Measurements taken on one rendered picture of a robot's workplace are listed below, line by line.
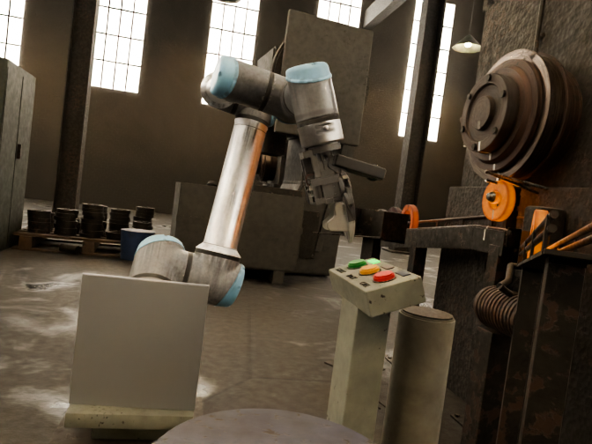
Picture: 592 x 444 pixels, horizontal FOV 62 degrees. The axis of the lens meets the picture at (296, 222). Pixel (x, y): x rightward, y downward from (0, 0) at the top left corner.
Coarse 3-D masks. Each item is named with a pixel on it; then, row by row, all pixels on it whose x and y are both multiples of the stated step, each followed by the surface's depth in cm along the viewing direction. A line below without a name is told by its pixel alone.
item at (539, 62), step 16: (496, 64) 186; (544, 64) 160; (544, 80) 159; (560, 80) 160; (544, 96) 158; (560, 96) 158; (544, 112) 157; (560, 112) 158; (544, 128) 157; (544, 144) 161; (528, 160) 163; (480, 176) 188; (512, 176) 174
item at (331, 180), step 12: (336, 144) 100; (300, 156) 103; (312, 156) 101; (324, 156) 104; (312, 168) 103; (324, 168) 102; (336, 168) 102; (312, 180) 99; (324, 180) 100; (336, 180) 100; (348, 180) 101; (312, 192) 101; (324, 192) 101; (336, 192) 101
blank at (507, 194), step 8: (496, 184) 180; (504, 184) 176; (512, 184) 176; (488, 192) 184; (504, 192) 175; (512, 192) 174; (504, 200) 175; (512, 200) 173; (488, 208) 183; (496, 208) 179; (504, 208) 174; (512, 208) 174; (488, 216) 183; (496, 216) 178; (504, 216) 176
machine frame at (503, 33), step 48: (528, 0) 196; (576, 0) 170; (480, 48) 226; (528, 48) 193; (576, 48) 168; (576, 144) 163; (480, 192) 204; (528, 192) 175; (576, 192) 154; (480, 288) 196; (576, 336) 147; (576, 384) 145; (576, 432) 143
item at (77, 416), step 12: (72, 408) 127; (84, 408) 128; (96, 408) 129; (108, 408) 130; (120, 408) 130; (132, 408) 131; (144, 408) 132; (72, 420) 125; (84, 420) 125; (96, 420) 126; (108, 420) 127; (120, 420) 127; (132, 420) 128; (144, 420) 128; (156, 420) 129; (168, 420) 130; (180, 420) 130
